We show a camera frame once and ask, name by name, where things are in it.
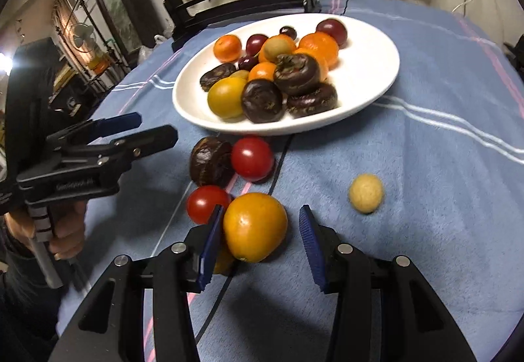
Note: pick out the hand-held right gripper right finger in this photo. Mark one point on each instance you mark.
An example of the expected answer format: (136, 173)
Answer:
(312, 247)

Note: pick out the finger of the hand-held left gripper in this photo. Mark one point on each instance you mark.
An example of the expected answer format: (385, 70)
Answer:
(118, 122)
(143, 141)

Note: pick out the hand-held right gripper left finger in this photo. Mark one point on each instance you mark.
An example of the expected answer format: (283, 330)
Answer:
(211, 247)

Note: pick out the yellow orange mandarin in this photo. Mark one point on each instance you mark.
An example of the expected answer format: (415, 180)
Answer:
(254, 226)

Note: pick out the yellow green mandarin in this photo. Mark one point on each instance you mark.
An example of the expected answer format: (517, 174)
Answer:
(225, 98)

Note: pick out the dark water chestnut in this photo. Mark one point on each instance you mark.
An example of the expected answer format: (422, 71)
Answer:
(208, 161)
(262, 101)
(216, 76)
(297, 73)
(313, 101)

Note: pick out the dark red cherry tomato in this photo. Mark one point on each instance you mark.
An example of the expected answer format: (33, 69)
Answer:
(247, 62)
(332, 29)
(288, 33)
(256, 44)

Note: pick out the small orange mandarin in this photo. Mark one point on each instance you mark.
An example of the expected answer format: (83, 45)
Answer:
(261, 71)

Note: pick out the white oval plate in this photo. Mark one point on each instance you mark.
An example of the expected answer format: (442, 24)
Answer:
(368, 71)

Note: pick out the person's left forearm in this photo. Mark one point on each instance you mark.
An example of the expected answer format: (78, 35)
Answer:
(20, 296)

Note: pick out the person's left hand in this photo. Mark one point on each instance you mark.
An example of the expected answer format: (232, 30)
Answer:
(69, 231)

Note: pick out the metal shelf rack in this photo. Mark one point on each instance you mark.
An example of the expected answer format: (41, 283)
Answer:
(104, 73)

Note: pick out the clear plastic bag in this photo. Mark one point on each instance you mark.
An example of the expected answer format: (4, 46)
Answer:
(159, 39)

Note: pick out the electric fan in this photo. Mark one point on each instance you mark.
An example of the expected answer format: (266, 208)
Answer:
(84, 35)

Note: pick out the blue striped tablecloth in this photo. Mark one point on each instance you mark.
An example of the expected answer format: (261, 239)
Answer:
(409, 223)

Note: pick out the dark glass door cabinet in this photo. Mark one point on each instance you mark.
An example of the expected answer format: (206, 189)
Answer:
(118, 10)

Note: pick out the black case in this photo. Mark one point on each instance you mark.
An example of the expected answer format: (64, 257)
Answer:
(516, 59)

